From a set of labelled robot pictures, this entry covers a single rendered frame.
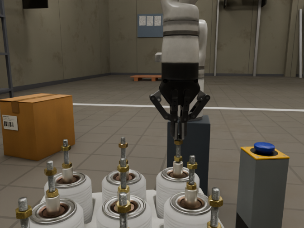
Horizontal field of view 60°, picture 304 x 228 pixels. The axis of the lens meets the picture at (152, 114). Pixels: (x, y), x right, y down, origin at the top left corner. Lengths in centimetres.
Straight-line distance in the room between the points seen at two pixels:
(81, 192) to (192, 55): 35
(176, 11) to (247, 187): 38
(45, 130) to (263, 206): 114
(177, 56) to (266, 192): 32
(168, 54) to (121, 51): 865
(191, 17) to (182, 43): 5
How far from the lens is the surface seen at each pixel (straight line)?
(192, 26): 52
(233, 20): 897
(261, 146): 58
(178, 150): 58
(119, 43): 919
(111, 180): 57
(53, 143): 153
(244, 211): 63
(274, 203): 62
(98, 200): 66
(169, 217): 48
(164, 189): 58
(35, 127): 142
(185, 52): 51
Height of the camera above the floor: 50
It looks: 12 degrees down
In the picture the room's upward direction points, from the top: straight up
